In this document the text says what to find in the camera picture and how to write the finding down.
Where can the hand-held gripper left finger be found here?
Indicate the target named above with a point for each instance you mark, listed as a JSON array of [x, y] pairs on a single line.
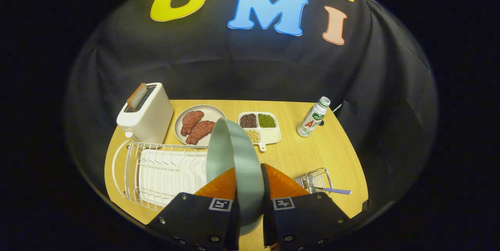
[[195, 219]]

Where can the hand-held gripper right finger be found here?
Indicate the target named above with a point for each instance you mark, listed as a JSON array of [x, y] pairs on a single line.
[[304, 219]]

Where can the pale green plate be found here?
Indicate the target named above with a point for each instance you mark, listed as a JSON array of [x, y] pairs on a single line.
[[242, 157]]

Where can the round beige plate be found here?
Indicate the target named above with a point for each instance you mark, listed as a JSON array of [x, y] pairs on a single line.
[[213, 113]]

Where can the white drip tray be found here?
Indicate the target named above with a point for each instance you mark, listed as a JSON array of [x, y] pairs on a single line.
[[164, 177]]

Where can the brown meat steak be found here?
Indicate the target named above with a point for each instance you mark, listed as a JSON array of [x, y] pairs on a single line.
[[199, 132], [191, 120]]

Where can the white divided tray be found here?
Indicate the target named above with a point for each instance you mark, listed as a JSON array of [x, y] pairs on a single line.
[[273, 136]]

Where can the yellow beans pile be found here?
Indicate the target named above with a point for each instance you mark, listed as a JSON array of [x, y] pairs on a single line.
[[254, 136]]

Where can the white drink bottle green label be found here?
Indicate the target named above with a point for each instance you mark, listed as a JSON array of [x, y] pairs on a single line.
[[311, 120]]

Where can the green beans pile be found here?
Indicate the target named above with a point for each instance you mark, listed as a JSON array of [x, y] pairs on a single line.
[[266, 120]]

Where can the white toaster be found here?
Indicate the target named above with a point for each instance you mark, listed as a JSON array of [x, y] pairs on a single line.
[[152, 122]]

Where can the dark red beans pile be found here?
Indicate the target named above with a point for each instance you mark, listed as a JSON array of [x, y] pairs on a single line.
[[248, 120]]

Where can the bread slice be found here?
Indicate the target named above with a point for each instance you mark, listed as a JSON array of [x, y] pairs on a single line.
[[136, 97]]

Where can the black backdrop cloth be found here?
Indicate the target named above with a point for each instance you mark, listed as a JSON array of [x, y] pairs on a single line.
[[234, 71]]

